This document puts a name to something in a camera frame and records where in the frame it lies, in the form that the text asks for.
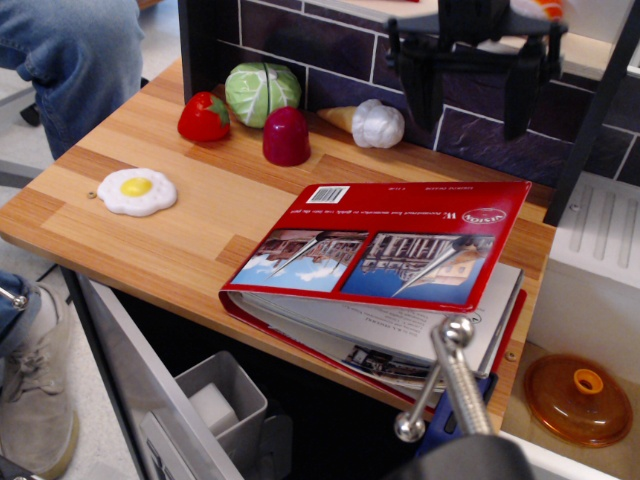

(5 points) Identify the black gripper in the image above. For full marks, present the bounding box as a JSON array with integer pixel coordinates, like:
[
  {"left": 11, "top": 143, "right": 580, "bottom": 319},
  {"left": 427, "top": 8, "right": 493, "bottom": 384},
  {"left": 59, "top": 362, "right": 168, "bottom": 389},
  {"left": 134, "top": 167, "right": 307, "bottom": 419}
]
[{"left": 385, "top": 1, "right": 568, "bottom": 141}]

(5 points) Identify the red hardcover picture book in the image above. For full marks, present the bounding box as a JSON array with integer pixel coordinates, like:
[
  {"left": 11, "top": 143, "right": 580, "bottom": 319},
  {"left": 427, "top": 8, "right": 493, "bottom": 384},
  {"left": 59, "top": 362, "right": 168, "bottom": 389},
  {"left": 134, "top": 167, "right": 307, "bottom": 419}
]
[{"left": 219, "top": 181, "right": 530, "bottom": 399}]

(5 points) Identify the toy salmon sushi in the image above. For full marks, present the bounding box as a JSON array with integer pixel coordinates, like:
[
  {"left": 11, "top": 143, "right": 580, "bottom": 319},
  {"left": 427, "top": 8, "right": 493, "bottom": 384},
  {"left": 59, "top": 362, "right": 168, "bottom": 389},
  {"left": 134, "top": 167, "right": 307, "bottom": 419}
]
[{"left": 510, "top": 0, "right": 563, "bottom": 21}]

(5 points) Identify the wooden shelf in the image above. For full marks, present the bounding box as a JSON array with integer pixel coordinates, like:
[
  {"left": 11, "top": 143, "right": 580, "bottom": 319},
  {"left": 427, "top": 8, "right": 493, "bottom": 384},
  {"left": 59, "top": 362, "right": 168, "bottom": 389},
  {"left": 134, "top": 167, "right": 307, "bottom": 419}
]
[{"left": 319, "top": 1, "right": 631, "bottom": 80}]

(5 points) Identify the white toy ice cream cone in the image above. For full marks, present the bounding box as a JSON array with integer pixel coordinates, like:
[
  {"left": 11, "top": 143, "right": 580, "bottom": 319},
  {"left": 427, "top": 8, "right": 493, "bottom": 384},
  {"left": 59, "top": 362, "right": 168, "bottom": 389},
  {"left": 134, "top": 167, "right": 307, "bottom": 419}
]
[{"left": 317, "top": 99, "right": 405, "bottom": 149}]

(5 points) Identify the dark red toy onion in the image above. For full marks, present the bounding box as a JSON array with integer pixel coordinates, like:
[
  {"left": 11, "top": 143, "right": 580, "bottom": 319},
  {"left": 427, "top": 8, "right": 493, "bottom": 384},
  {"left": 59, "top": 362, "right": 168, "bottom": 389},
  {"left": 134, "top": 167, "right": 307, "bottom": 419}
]
[{"left": 263, "top": 106, "right": 311, "bottom": 167}]

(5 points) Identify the green toy cabbage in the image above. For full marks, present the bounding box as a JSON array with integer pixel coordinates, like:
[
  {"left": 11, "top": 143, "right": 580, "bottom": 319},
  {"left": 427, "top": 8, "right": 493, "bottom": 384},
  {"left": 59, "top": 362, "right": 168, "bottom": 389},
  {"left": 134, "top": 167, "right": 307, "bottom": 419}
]
[{"left": 225, "top": 62, "right": 302, "bottom": 129}]

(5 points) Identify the red toy strawberry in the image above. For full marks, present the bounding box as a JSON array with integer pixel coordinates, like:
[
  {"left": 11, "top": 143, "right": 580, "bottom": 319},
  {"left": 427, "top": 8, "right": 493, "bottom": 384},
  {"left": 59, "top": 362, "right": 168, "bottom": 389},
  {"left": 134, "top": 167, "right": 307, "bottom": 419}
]
[{"left": 177, "top": 92, "right": 231, "bottom": 142}]

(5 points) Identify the orange transparent pot lid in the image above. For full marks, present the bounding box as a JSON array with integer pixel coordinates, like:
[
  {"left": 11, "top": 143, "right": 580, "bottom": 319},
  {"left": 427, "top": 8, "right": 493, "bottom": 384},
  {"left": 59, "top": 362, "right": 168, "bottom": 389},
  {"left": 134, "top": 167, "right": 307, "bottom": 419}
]
[{"left": 524, "top": 354, "right": 633, "bottom": 448}]

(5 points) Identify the blue clamp body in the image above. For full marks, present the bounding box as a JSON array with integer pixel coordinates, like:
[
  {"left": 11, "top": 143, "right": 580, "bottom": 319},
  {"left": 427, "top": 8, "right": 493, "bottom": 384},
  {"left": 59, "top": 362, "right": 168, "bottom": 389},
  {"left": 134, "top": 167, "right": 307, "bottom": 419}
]
[{"left": 416, "top": 372, "right": 499, "bottom": 457}]

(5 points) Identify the toy fried egg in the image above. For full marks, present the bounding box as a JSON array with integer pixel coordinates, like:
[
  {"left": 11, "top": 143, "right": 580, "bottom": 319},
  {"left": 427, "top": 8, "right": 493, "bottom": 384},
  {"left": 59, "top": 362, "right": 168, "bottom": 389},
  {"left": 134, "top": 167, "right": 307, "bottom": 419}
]
[{"left": 97, "top": 168, "right": 178, "bottom": 217}]

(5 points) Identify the blue jeans leg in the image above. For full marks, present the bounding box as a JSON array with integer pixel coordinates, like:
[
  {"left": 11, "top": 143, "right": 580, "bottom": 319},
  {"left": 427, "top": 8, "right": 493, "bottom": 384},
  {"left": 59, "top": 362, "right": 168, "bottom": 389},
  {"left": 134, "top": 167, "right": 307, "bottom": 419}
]
[{"left": 1, "top": 1, "right": 144, "bottom": 158}]

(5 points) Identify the grey plastic bin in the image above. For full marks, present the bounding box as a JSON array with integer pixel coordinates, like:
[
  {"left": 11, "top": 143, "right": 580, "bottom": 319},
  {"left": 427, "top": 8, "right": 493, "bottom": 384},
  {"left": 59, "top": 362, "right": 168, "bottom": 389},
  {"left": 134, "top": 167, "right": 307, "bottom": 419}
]
[{"left": 176, "top": 351, "right": 267, "bottom": 470}]

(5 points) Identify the white block in bin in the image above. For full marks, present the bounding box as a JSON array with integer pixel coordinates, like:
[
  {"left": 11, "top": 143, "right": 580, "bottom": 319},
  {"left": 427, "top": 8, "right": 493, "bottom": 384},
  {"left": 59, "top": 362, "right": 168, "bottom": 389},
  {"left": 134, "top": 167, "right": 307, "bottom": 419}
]
[{"left": 189, "top": 383, "right": 239, "bottom": 436}]

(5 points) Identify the grey cabinet door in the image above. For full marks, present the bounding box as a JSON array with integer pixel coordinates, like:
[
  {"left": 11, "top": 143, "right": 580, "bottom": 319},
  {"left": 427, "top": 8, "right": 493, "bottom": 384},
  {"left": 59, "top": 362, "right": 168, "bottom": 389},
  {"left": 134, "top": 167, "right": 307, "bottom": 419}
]
[{"left": 78, "top": 275, "right": 242, "bottom": 479}]

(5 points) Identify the grey sneaker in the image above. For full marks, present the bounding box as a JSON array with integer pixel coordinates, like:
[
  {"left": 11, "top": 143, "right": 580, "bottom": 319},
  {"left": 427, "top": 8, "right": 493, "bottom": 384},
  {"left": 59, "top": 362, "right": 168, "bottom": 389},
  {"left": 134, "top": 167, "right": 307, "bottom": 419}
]
[{"left": 1, "top": 283, "right": 79, "bottom": 479}]

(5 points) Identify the black shelf post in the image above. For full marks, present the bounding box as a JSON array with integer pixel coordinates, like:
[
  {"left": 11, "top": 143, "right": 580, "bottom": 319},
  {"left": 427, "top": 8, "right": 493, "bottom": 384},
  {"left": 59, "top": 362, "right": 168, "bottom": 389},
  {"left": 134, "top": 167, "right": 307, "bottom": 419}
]
[{"left": 543, "top": 1, "right": 639, "bottom": 227}]

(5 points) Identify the metal clamp screw handle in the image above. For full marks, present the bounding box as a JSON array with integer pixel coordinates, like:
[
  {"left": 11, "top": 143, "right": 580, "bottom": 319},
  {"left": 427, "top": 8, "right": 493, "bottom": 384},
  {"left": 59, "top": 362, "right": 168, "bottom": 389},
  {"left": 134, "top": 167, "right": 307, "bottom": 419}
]
[{"left": 394, "top": 315, "right": 494, "bottom": 443}]

